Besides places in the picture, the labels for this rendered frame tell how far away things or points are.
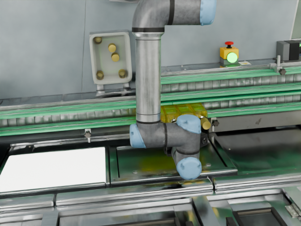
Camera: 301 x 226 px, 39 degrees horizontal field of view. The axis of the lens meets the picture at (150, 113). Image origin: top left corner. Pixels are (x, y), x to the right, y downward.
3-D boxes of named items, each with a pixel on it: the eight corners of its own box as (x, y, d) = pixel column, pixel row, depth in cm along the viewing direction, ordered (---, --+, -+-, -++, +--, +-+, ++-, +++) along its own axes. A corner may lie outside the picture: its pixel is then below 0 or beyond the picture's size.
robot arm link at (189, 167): (204, 157, 129) (202, 181, 131) (196, 143, 139) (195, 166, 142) (178, 158, 128) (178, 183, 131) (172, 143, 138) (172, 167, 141)
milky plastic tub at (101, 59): (93, 80, 195) (93, 85, 187) (88, 31, 188) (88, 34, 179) (131, 77, 197) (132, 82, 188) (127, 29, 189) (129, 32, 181)
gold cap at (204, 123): (204, 127, 169) (206, 131, 165) (197, 122, 168) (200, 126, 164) (210, 120, 169) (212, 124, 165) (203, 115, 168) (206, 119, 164)
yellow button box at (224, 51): (219, 61, 199) (223, 65, 192) (219, 45, 197) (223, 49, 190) (233, 60, 200) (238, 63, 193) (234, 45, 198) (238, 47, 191)
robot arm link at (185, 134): (167, 122, 125) (166, 156, 129) (204, 121, 127) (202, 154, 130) (163, 114, 133) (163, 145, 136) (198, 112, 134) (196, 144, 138)
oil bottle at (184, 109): (173, 111, 191) (182, 128, 171) (172, 100, 189) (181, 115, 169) (185, 110, 192) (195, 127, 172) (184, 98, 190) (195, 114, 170)
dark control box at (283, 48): (275, 57, 202) (282, 61, 194) (276, 41, 199) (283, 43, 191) (291, 56, 203) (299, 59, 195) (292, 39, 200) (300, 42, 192)
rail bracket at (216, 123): (204, 125, 195) (211, 136, 183) (204, 111, 193) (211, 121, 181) (212, 124, 196) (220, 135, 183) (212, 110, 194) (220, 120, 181)
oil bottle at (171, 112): (160, 112, 191) (167, 129, 170) (159, 101, 189) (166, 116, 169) (172, 111, 191) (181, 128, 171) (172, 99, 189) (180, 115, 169)
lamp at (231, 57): (226, 62, 192) (228, 63, 189) (226, 52, 191) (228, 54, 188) (236, 61, 193) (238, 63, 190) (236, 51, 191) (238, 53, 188)
